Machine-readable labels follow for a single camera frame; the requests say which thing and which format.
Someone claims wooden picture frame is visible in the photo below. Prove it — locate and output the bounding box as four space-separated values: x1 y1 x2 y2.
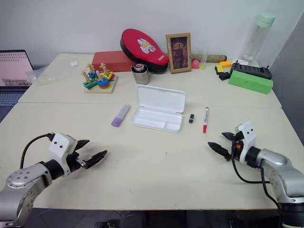
165 32 192 75

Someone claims red black oval pad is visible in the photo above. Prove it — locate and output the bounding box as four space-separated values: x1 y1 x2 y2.
119 28 170 75

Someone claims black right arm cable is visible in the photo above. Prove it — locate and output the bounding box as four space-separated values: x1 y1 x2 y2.
231 140 284 210

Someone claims green foam block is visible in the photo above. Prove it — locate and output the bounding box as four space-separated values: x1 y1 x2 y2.
228 70 275 95

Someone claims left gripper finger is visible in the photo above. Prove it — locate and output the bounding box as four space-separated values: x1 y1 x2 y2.
84 150 108 170
76 139 91 151

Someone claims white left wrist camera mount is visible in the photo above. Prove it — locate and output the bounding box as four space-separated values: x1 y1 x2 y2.
48 133 78 178

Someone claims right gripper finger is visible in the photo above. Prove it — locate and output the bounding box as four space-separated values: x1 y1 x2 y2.
207 142 232 162
221 132 238 142

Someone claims clear tube with green liquid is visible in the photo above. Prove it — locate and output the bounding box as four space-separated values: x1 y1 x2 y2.
199 47 208 70

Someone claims clear bottle with green lid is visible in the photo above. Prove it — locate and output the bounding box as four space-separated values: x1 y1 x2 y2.
240 12 276 61

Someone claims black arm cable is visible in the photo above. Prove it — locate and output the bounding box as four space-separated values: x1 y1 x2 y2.
20 133 54 169
231 140 284 210

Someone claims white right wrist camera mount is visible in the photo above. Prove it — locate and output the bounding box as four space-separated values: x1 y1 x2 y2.
235 121 257 165

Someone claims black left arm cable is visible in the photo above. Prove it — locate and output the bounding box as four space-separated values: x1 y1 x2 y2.
20 133 54 169

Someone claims white plastic case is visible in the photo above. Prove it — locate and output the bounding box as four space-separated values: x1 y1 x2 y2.
130 84 186 134

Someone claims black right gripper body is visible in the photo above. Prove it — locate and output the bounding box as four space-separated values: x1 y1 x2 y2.
229 132 245 160

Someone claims colourful wooden stacking toy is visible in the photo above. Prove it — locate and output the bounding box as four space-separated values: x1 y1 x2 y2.
82 62 119 94

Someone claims red whiteboard marker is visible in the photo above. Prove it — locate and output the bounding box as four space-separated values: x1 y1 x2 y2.
202 106 210 134

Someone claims stainless steel cup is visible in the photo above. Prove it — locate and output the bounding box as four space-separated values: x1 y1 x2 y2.
130 63 151 85

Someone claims clear plastic bag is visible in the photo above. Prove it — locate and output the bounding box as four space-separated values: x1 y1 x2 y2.
25 55 79 86

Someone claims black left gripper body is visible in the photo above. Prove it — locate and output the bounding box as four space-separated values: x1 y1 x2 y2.
64 141 87 175

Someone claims grey partition panel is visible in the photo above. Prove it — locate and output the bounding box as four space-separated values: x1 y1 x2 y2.
269 22 304 134

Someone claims brown cardboard roll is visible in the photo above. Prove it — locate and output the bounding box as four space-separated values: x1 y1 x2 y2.
191 54 228 63

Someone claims open laptop computer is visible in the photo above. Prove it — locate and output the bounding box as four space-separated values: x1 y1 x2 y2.
0 49 35 108

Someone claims purple highlighter pen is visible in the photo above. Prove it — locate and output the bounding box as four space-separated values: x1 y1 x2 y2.
111 104 132 128

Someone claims black ribbed tray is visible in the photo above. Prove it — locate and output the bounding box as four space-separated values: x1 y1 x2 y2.
230 62 274 81

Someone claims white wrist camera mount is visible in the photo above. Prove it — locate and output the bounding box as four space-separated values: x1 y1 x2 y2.
48 133 78 178
235 121 257 165

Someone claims red rectangular box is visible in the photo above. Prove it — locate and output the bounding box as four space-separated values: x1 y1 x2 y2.
91 50 134 72

